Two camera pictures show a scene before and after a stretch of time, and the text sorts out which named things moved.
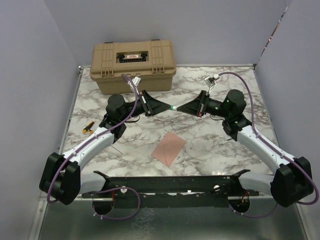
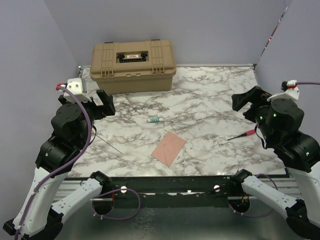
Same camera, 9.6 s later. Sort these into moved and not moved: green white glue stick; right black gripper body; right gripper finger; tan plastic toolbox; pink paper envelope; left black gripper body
Moved: left black gripper body; right gripper finger; green white glue stick; right black gripper body
Not moved: pink paper envelope; tan plastic toolbox
